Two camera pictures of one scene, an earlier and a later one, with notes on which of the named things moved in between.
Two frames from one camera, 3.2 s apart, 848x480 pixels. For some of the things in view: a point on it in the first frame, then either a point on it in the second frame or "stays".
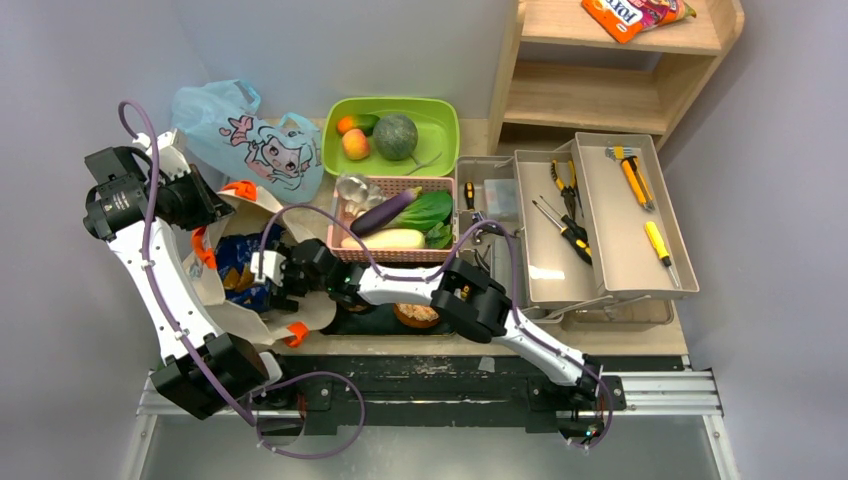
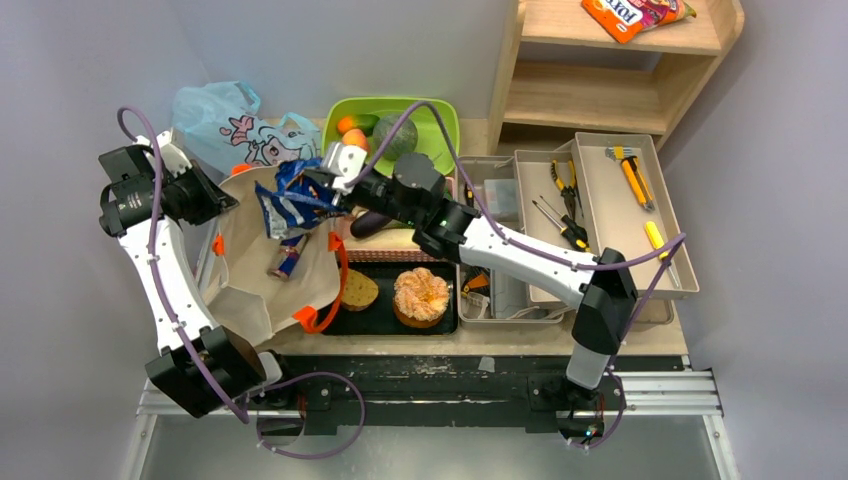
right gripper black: [288, 277] → [342, 195]
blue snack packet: [234, 255] → [304, 197]
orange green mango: [362, 122] stays
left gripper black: [209, 209] stays
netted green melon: [395, 137] stays
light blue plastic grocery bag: [283, 158] stays
